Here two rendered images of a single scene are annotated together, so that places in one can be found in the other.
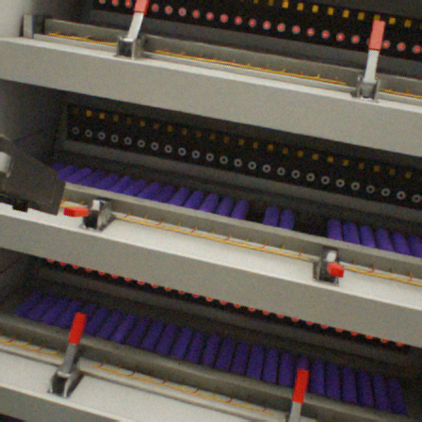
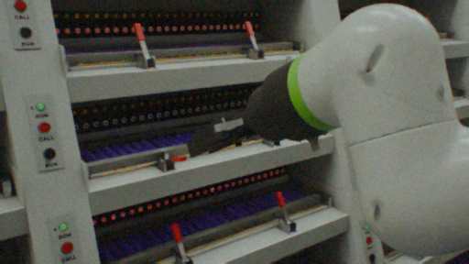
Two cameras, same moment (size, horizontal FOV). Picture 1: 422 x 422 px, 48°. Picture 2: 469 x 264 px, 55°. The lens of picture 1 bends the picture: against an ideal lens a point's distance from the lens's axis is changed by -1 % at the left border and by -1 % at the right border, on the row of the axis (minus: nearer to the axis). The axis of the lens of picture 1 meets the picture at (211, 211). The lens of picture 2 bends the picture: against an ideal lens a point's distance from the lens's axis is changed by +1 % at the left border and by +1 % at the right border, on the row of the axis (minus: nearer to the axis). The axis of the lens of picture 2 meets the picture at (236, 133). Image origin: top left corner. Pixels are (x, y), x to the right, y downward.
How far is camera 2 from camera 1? 63 cm
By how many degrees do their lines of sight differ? 42
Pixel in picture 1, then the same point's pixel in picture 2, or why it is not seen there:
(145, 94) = (168, 85)
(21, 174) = not seen: hidden behind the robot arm
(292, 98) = (235, 67)
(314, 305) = (276, 159)
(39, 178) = not seen: hidden behind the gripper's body
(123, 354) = (194, 238)
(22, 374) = not seen: outside the picture
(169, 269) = (215, 172)
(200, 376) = (234, 225)
